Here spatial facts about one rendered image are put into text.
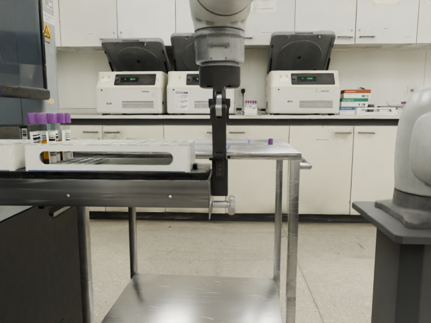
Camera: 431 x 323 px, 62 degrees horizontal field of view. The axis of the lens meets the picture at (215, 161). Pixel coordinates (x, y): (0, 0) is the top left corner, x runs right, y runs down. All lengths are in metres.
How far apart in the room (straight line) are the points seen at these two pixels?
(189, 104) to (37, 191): 2.37
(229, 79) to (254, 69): 2.98
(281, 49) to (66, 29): 1.90
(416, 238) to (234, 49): 0.46
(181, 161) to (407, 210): 0.47
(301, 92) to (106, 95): 1.59
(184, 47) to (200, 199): 2.75
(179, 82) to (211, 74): 2.39
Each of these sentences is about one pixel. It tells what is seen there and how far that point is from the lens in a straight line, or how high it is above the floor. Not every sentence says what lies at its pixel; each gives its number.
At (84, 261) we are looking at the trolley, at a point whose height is 0.51.
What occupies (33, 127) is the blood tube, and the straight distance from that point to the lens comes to 0.72.
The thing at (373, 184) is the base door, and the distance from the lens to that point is 3.22.
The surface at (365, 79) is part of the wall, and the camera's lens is 3.82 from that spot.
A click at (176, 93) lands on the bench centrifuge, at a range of 3.00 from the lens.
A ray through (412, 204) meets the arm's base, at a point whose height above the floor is 0.74.
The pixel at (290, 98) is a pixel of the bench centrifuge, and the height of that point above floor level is 1.03.
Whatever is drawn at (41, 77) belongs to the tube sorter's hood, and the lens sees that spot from 1.33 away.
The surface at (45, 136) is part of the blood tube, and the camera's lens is 0.71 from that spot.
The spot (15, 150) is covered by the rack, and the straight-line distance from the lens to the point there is 0.74.
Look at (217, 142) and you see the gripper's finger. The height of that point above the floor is 0.87.
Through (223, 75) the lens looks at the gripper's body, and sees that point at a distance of 0.64.
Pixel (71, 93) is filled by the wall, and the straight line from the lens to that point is 3.94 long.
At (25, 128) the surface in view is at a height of 0.87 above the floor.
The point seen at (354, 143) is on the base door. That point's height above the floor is 0.68.
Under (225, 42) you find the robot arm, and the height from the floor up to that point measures 1.04.
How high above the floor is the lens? 0.92
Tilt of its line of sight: 8 degrees down
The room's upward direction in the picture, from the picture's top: straight up
